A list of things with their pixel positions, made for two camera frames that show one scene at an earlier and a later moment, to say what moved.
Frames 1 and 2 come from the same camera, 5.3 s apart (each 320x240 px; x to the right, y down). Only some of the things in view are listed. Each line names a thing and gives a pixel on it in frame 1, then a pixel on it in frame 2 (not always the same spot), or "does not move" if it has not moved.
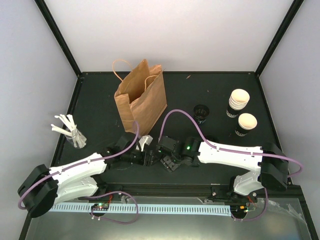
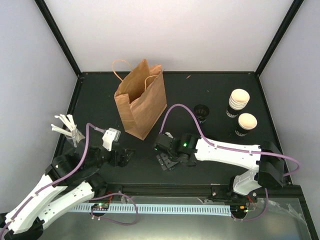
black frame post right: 295,6 does not move
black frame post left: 60,36 does not move
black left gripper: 147,161 → 124,161
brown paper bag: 142,97 does not move
